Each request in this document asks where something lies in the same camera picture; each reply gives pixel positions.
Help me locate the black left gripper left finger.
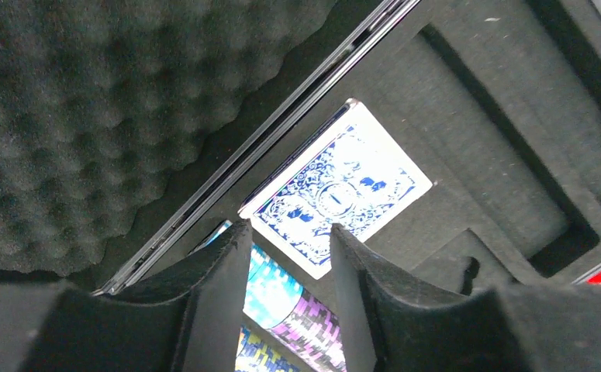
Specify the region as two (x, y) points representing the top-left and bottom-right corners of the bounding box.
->
(0, 219), (252, 371)

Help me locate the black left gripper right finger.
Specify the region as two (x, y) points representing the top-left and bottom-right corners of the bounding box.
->
(330, 224), (601, 371)

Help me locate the teal poker chip stack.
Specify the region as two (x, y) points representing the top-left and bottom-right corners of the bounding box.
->
(197, 219), (306, 331)

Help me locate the purple poker chip stack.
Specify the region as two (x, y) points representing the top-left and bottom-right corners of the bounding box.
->
(271, 290), (347, 371)

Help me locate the blue playing card deck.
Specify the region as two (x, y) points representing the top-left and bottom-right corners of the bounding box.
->
(238, 98), (433, 280)

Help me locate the orange blue poker chip stack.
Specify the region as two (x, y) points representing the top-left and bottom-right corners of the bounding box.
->
(235, 326), (300, 372)

